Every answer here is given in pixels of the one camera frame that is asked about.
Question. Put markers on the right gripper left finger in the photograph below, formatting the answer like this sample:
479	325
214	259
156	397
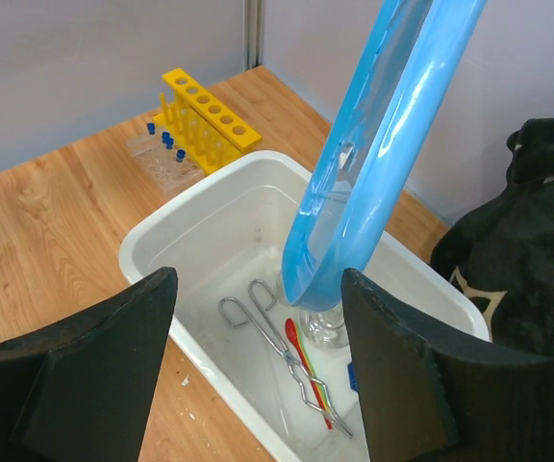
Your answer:
81	389

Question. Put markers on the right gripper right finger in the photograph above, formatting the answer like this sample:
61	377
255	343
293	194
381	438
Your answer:
431	392

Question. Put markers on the graduated cylinder blue base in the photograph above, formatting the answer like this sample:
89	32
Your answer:
352	377

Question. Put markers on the glass petri dish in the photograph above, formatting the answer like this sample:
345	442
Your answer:
324	330

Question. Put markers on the white plastic bin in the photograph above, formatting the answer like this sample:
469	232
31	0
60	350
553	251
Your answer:
225	237

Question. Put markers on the red yellow green spatula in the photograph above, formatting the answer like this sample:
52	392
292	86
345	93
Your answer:
295	338

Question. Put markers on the metal crucible tongs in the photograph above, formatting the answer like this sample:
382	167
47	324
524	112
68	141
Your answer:
282	351

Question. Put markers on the blue plastic tray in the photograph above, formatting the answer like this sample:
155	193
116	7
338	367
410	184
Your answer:
408	62

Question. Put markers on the small glass beaker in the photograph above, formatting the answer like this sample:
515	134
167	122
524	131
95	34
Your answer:
280	290

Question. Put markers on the black floral blanket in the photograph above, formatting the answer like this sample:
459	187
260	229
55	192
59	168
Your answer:
501	254

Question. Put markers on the clear acrylic tube rack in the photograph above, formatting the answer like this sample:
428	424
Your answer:
160	164

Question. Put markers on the yellow test tube rack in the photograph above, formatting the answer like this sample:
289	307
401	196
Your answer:
238	137

